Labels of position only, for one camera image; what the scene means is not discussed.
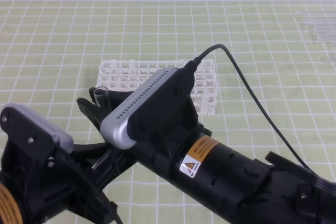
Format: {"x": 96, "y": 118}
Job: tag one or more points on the green checkered tablecloth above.
{"x": 51, "y": 52}

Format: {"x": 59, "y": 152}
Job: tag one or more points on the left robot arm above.
{"x": 40, "y": 179}

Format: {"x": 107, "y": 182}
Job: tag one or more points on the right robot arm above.
{"x": 244, "y": 190}

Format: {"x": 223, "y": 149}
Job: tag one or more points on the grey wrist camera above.
{"x": 148, "y": 108}
{"x": 59, "y": 136}

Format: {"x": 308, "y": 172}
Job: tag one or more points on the spare clear glass test tubes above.
{"x": 321, "y": 27}

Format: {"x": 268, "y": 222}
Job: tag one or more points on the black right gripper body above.
{"x": 126, "y": 161}

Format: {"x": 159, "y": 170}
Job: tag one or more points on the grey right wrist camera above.
{"x": 148, "y": 108}

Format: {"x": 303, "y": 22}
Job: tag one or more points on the clear glass test tube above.
{"x": 101, "y": 96}

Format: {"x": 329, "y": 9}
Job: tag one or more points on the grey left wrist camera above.
{"x": 59, "y": 136}

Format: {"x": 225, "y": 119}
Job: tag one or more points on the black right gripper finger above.
{"x": 94, "y": 113}
{"x": 115, "y": 99}

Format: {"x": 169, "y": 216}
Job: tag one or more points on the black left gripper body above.
{"x": 40, "y": 180}

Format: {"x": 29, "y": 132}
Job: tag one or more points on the white plastic test tube rack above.
{"x": 128, "y": 75}

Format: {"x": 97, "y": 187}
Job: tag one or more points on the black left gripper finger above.
{"x": 89, "y": 151}

